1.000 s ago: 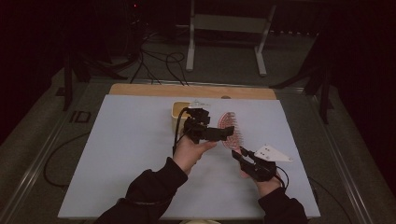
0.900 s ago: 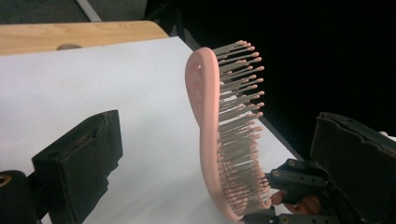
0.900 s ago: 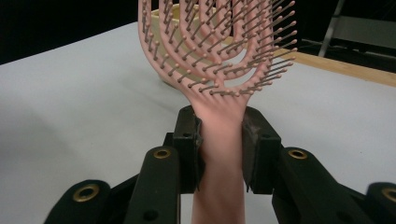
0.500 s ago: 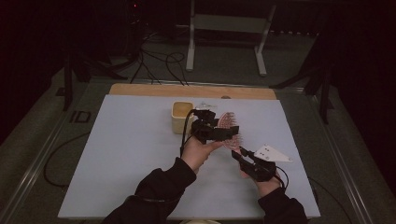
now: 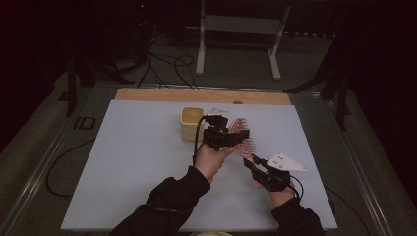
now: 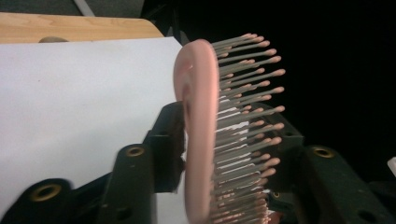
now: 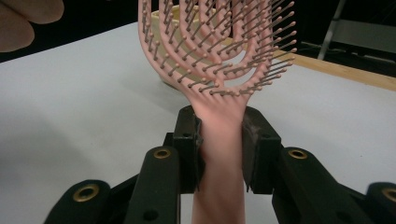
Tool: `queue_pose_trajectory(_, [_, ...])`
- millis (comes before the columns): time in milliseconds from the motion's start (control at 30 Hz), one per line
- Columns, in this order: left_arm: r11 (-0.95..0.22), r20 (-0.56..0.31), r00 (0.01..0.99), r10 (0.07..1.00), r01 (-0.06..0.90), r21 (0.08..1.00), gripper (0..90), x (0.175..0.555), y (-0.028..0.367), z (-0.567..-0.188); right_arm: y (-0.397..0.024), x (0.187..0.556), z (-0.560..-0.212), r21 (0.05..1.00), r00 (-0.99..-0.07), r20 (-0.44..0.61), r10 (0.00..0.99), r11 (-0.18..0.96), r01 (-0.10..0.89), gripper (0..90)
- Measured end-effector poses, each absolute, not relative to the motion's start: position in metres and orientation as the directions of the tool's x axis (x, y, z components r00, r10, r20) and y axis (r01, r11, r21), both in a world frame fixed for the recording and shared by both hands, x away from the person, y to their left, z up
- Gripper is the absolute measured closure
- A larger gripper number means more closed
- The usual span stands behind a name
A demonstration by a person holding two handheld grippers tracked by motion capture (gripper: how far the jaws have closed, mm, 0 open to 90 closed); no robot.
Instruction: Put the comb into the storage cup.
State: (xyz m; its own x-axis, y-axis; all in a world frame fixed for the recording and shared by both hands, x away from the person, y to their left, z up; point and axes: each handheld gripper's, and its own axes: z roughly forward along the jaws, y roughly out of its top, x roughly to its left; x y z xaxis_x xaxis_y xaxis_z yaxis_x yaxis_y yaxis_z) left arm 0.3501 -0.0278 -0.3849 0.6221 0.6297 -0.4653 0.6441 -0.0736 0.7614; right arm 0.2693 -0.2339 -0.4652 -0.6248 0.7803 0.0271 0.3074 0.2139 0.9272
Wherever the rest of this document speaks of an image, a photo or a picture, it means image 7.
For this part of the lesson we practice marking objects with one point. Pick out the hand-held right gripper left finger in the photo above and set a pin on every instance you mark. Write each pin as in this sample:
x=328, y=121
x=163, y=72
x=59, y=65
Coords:
x=188, y=155

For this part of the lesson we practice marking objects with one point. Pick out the pink hairbrush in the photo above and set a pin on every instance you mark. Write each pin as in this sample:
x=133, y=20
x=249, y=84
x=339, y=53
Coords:
x=221, y=130

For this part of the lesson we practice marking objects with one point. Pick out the cream square ceramic cup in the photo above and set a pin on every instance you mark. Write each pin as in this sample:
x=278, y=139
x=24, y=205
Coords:
x=174, y=76

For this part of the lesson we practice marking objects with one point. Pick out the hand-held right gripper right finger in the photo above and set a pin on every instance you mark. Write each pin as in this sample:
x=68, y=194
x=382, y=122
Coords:
x=260, y=155

